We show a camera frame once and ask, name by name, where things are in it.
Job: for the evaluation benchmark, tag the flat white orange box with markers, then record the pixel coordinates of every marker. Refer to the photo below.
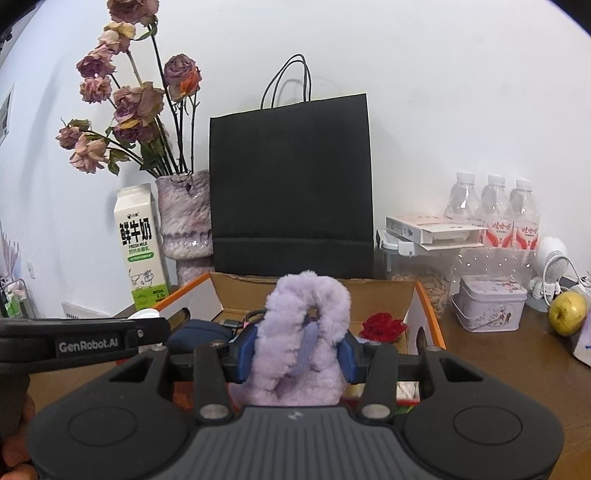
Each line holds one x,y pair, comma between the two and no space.
433,231

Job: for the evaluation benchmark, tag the fluffy purple headband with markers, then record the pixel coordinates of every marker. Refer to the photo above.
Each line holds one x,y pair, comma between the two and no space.
295,360

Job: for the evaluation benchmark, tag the red rose hair clip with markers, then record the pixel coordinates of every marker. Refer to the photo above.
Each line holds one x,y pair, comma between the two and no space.
383,328

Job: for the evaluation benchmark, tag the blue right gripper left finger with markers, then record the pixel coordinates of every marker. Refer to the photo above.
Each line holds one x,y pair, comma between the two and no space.
236,356

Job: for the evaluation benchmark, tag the purple tissue packet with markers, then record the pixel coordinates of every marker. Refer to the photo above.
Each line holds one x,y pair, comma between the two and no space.
581,342

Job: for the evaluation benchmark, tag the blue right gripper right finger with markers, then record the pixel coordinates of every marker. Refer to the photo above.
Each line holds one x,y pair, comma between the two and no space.
356,357

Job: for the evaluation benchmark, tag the white jar lid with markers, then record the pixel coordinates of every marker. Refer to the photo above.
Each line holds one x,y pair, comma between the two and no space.
143,314

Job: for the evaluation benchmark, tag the black paper shopping bag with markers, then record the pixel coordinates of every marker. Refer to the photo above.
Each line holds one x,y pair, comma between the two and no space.
291,188

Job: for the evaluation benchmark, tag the cluttered wire shelf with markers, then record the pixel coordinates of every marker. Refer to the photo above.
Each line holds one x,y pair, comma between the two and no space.
14,299

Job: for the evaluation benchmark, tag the left water bottle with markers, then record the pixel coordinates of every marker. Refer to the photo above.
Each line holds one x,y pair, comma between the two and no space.
464,203

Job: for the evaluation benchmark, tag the clear plastic food container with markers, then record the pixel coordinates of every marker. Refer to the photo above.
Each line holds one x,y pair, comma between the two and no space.
411,255

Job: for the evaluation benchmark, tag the person's left hand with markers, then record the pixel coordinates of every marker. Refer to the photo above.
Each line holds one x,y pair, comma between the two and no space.
14,450

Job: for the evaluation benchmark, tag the water bottle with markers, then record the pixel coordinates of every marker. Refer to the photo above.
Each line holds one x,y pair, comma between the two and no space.
493,213
524,212
464,203

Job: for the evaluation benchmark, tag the dried pink rose bouquet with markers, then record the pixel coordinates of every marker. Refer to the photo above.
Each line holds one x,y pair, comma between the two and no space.
148,121

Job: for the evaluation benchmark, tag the middle water bottle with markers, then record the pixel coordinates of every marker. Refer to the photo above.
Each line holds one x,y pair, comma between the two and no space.
493,213

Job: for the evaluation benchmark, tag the navy blue zip case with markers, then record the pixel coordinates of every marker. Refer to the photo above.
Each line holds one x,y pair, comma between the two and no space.
194,333

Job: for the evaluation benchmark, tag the small floral tin box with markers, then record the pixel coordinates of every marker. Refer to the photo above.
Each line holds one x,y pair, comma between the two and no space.
488,305

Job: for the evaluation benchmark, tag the yellow green apple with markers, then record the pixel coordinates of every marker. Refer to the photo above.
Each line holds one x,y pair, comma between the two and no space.
567,313

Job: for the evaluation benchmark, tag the white round gadget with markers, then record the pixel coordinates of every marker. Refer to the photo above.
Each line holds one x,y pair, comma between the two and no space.
550,264

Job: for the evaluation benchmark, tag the white tissue pack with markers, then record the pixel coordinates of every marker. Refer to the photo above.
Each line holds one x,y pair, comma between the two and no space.
408,391

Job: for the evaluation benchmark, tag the purple drawstring fabric pouch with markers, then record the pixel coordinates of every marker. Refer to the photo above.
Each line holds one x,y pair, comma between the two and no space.
304,352

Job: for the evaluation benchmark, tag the white green milk carton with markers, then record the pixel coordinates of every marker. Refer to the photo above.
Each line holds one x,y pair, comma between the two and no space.
135,216

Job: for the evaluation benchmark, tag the red cardboard produce box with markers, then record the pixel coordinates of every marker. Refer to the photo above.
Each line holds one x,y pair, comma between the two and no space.
214,295

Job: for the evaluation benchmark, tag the purple textured vase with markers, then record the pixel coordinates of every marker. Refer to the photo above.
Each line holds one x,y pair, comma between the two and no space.
184,205

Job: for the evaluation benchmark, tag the right water bottle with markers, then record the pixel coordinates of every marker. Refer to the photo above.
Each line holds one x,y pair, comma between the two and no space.
524,212

